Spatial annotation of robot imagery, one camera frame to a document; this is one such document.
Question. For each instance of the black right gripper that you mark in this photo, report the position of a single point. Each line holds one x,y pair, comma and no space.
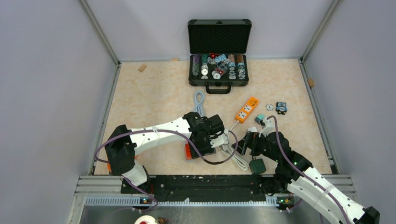
251,140

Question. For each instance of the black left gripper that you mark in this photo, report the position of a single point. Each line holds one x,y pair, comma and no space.
207,150

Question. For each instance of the red cube socket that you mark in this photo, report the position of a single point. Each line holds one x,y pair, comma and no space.
188,151

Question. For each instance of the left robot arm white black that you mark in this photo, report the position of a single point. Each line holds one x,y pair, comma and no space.
125,144

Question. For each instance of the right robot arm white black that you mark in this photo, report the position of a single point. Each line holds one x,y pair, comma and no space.
297,175

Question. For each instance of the dark green cube socket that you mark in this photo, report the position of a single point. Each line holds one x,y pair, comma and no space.
257,166

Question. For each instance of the teal small cube adapter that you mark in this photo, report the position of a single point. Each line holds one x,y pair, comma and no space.
260,119

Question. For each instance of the orange power strip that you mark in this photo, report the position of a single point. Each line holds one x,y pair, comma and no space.
246,110

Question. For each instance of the small white round disc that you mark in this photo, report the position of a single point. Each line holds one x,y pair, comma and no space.
269,107

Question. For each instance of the blue owl figure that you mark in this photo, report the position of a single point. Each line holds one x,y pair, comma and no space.
281,108

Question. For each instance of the wooden block back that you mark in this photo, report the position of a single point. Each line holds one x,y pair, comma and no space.
174,59

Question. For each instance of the wooden block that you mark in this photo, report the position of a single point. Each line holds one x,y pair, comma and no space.
310,82
142,68
174,59

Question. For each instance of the black open carrying case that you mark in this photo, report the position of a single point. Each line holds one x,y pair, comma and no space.
218,47

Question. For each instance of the wooden block left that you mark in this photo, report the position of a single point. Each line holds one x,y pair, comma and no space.
142,68

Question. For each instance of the wooden block right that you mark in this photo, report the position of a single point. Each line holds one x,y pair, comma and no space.
310,82

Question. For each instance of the orange tape roll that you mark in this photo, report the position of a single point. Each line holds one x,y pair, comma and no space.
109,167

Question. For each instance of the red white emergency button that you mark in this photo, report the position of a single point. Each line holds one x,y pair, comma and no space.
147,219

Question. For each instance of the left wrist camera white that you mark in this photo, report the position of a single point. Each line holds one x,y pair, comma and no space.
219,141

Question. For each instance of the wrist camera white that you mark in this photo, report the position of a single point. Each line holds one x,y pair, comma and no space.
267,127
219,141

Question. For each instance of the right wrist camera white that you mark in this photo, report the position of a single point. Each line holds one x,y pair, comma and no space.
267,127

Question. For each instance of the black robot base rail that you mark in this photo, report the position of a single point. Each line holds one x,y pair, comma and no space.
215,188

